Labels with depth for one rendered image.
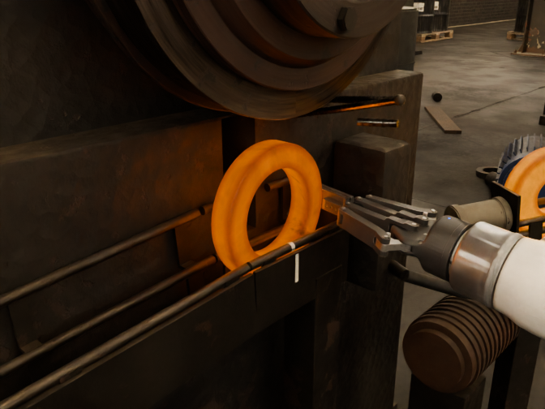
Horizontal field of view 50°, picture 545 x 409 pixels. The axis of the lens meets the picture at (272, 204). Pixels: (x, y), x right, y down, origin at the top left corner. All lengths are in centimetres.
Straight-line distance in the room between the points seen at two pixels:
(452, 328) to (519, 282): 31
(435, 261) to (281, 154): 23
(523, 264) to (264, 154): 31
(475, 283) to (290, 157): 27
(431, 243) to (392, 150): 22
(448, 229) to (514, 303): 11
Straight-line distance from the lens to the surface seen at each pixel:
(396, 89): 107
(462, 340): 96
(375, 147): 89
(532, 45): 961
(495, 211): 99
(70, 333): 66
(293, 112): 69
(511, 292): 67
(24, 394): 58
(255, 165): 70
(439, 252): 71
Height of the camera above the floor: 103
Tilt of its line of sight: 21 degrees down
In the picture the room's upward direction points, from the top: straight up
